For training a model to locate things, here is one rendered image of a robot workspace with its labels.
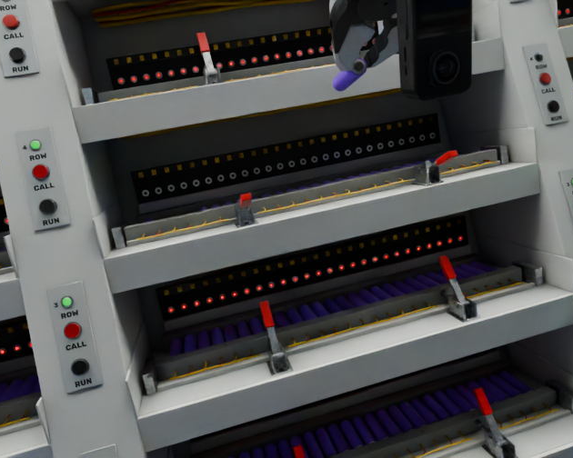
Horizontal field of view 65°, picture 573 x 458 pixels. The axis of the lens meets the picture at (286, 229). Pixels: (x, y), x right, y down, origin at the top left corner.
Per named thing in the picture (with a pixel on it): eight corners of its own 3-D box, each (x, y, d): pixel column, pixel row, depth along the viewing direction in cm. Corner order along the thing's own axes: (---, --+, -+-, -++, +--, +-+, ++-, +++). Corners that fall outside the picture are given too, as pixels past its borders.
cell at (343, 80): (340, 72, 51) (360, 53, 45) (350, 84, 51) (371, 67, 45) (328, 82, 51) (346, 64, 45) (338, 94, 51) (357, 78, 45)
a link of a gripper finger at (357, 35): (334, 27, 47) (367, -42, 38) (347, 79, 46) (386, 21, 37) (306, 30, 46) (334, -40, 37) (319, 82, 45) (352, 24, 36)
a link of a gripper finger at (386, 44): (378, 21, 47) (407, -47, 38) (393, 71, 47) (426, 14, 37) (350, 25, 47) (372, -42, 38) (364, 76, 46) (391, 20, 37)
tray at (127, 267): (540, 193, 65) (536, 127, 63) (112, 294, 55) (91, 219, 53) (459, 184, 85) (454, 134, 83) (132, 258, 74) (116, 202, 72)
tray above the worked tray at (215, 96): (505, 69, 67) (497, -32, 64) (80, 144, 56) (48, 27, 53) (433, 88, 86) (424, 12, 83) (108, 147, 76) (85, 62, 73)
